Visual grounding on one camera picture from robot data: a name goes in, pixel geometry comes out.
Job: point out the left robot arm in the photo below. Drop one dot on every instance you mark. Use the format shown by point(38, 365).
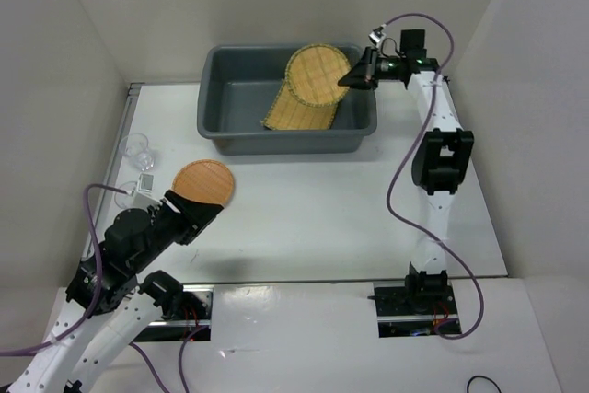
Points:
point(276, 238)

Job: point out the grey plastic bin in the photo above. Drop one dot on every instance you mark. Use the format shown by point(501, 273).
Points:
point(240, 82)

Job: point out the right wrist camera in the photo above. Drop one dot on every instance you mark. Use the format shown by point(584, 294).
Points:
point(377, 36)

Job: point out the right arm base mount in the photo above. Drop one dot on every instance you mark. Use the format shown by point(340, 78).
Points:
point(399, 314)

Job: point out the rectangular bamboo mat tray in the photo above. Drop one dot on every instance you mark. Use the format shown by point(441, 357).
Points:
point(287, 113)

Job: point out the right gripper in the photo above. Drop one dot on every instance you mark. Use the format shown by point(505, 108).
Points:
point(363, 75)

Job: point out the round green-rimmed bamboo tray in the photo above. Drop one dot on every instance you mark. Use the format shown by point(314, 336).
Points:
point(313, 73)

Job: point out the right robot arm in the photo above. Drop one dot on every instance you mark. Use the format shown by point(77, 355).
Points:
point(438, 163)

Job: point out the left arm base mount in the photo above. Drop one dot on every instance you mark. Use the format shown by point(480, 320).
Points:
point(189, 318)

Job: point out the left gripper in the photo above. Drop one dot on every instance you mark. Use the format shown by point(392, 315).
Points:
point(193, 218)

